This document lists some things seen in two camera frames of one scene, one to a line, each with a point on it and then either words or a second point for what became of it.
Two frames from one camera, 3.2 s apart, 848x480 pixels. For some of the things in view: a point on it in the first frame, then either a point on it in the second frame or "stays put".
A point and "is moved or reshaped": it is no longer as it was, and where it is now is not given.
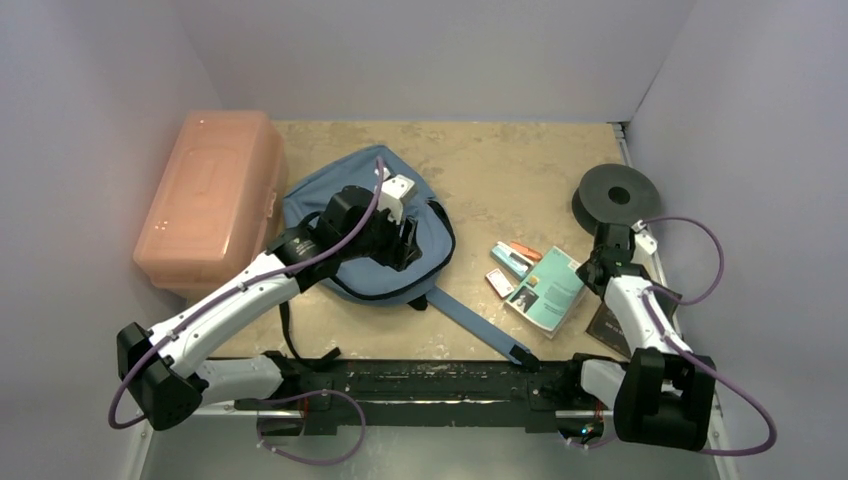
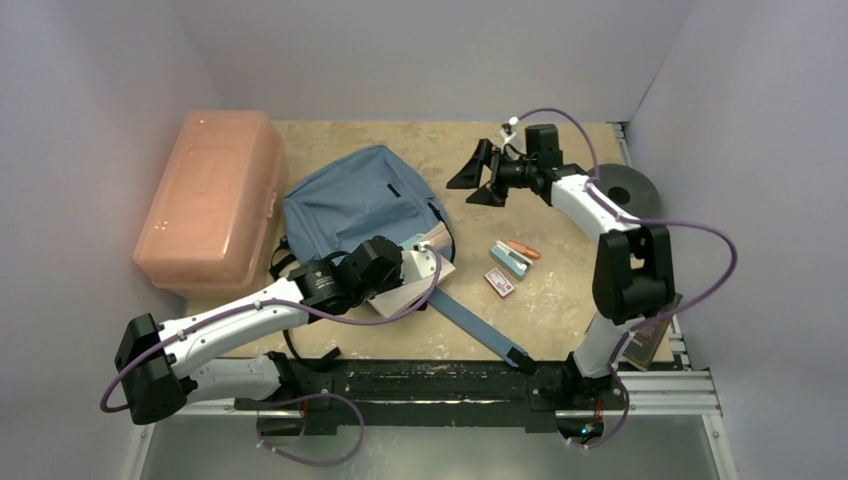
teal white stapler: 511,259 stays put
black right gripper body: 597,268 -> 494,175
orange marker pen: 527,251 stays put
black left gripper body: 381,241 -> 392,280
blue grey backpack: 309,184 is moved or reshaped
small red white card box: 500,283 stays put
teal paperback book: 550,294 -> 407,295
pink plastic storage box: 217,209 stays put
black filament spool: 614,195 stays put
